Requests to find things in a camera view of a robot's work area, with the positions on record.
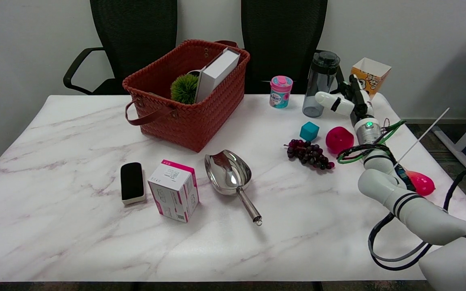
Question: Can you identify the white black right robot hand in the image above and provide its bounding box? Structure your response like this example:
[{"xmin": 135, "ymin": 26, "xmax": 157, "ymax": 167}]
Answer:
[{"xmin": 315, "ymin": 74, "xmax": 375, "ymax": 127}]

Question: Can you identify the black water bottle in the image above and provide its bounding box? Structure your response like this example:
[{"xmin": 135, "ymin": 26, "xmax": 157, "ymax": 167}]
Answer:
[{"xmin": 302, "ymin": 51, "xmax": 341, "ymax": 118}]

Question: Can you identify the orange paper popcorn box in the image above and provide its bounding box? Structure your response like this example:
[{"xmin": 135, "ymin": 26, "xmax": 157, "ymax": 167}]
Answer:
[{"xmin": 350, "ymin": 57, "xmax": 392, "ymax": 100}]

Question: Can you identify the magenta round toy fruit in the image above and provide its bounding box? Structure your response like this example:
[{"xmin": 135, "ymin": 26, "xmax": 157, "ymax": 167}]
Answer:
[{"xmin": 325, "ymin": 127, "xmax": 355, "ymax": 155}]

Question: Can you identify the teal cube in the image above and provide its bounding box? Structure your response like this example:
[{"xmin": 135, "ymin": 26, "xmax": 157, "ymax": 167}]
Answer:
[{"xmin": 300, "ymin": 121, "xmax": 320, "ymax": 142}]

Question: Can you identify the white zip tie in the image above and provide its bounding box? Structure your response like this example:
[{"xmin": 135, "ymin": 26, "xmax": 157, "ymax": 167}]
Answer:
[{"xmin": 394, "ymin": 108, "xmax": 450, "ymax": 167}]

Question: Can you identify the purple toy grape bunch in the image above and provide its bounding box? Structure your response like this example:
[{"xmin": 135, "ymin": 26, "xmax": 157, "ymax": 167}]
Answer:
[{"xmin": 284, "ymin": 139, "xmax": 335, "ymax": 171}]

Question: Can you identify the pink lidded small jar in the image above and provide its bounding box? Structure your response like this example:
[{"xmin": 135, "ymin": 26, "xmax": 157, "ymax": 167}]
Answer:
[{"xmin": 269, "ymin": 76, "xmax": 293, "ymax": 109}]

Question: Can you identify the black office chair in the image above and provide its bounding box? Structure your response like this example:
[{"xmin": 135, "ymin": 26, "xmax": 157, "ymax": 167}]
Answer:
[
  {"xmin": 63, "ymin": 0, "xmax": 178, "ymax": 95},
  {"xmin": 241, "ymin": 0, "xmax": 345, "ymax": 95}
]

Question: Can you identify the pink orange toy mango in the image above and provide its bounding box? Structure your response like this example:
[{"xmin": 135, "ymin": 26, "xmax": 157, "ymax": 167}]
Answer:
[{"xmin": 405, "ymin": 170, "xmax": 436, "ymax": 197}]

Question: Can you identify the white desk leg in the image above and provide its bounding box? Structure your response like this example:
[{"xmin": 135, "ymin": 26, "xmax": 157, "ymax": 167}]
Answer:
[{"xmin": 430, "ymin": 103, "xmax": 466, "ymax": 181}]

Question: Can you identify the white rectangular box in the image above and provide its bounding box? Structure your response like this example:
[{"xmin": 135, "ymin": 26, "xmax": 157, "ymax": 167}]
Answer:
[{"xmin": 195, "ymin": 47, "xmax": 241, "ymax": 104}]

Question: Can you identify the silver metal scoop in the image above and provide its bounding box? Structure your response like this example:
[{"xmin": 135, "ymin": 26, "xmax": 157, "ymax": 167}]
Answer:
[{"xmin": 204, "ymin": 150, "xmax": 263, "ymax": 226}]

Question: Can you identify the red woven basket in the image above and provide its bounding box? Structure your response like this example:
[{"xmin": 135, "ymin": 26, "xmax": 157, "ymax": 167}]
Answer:
[{"xmin": 122, "ymin": 39, "xmax": 251, "ymax": 153}]

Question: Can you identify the green fuzzy ball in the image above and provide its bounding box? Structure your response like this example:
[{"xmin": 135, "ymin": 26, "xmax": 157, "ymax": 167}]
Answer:
[{"xmin": 170, "ymin": 74, "xmax": 199, "ymax": 105}]

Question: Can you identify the pink white carton box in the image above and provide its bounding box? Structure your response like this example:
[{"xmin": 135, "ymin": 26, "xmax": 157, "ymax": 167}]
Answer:
[{"xmin": 148, "ymin": 159, "xmax": 199, "ymax": 223}]

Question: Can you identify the black whiteboard eraser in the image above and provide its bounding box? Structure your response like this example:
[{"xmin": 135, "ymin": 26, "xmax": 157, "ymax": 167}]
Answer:
[{"xmin": 120, "ymin": 162, "xmax": 146, "ymax": 205}]

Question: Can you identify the green black cable bundle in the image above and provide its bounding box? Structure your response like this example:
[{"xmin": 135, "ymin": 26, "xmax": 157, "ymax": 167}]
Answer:
[{"xmin": 337, "ymin": 120, "xmax": 417, "ymax": 191}]

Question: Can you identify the long black cable loop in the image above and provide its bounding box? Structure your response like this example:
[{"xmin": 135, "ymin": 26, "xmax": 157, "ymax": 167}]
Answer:
[{"xmin": 368, "ymin": 162, "xmax": 466, "ymax": 271}]

